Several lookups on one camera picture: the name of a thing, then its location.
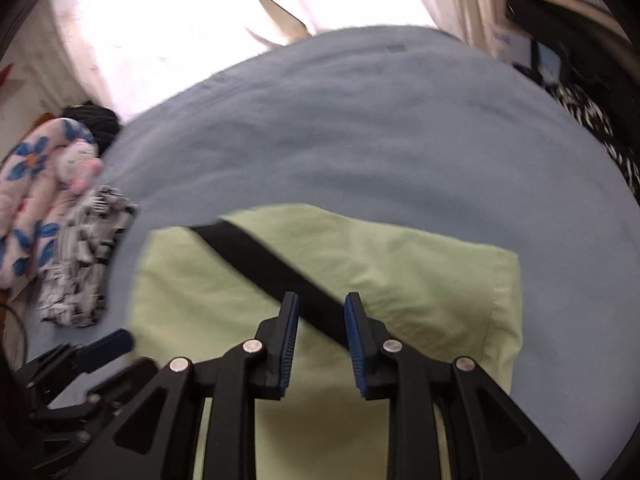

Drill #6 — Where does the pink and white plush cat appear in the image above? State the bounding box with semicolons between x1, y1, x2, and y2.
55;137;104;196

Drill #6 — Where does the black and white patterned cloth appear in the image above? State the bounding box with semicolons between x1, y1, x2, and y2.
547;82;640;197

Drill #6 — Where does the green and black hooded jacket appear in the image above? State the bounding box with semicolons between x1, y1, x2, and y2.
129;202;524;480

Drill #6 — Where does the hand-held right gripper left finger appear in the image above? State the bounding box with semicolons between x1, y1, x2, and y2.
75;291;301;480

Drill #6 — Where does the floral quilt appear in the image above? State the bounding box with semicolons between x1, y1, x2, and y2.
0;117;101;291

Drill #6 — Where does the blue bed sheet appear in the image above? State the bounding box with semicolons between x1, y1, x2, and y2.
20;25;640;480

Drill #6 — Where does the black bag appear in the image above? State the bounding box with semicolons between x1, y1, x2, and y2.
505;0;640;127

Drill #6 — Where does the black and white printed garment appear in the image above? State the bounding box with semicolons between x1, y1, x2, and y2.
37;185;140;329

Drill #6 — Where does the white cardboard box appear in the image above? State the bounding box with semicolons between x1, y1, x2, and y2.
490;22;564;87

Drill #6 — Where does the black clothing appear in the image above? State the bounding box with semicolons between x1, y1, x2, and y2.
60;101;124;156

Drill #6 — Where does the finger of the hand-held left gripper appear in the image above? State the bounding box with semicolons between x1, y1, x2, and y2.
74;329;135;374
86;356;159;404

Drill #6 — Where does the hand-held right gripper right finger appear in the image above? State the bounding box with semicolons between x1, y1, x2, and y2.
344;291;582;480

